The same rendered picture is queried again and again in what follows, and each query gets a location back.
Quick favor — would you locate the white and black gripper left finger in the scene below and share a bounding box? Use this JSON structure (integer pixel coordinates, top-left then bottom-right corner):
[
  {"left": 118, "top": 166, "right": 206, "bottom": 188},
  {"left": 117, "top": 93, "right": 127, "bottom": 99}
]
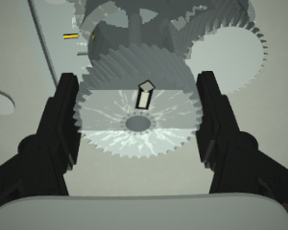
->
[{"left": 0, "top": 73, "right": 82, "bottom": 206}]

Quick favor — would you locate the grey toothed gear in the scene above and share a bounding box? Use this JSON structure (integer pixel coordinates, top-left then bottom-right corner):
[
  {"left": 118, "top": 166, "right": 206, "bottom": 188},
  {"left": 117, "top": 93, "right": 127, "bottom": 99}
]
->
[{"left": 73, "top": 43, "right": 204, "bottom": 159}]

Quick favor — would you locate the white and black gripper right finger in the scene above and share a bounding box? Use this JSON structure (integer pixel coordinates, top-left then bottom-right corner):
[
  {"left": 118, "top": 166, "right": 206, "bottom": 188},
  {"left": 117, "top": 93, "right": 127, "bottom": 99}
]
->
[{"left": 196, "top": 71, "right": 288, "bottom": 213}]

